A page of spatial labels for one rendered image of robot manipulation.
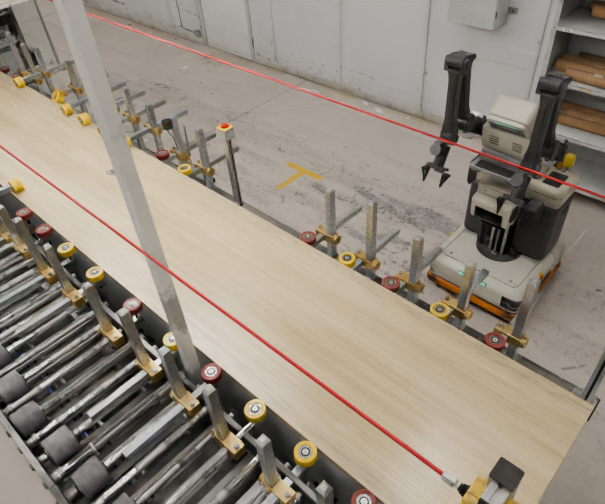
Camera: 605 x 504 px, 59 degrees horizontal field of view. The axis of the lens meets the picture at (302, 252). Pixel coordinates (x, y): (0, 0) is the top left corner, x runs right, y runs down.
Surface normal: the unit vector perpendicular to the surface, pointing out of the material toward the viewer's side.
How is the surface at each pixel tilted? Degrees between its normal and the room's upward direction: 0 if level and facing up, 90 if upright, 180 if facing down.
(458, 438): 0
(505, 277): 0
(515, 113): 42
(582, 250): 0
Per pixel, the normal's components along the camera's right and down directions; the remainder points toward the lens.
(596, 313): -0.07, -0.74
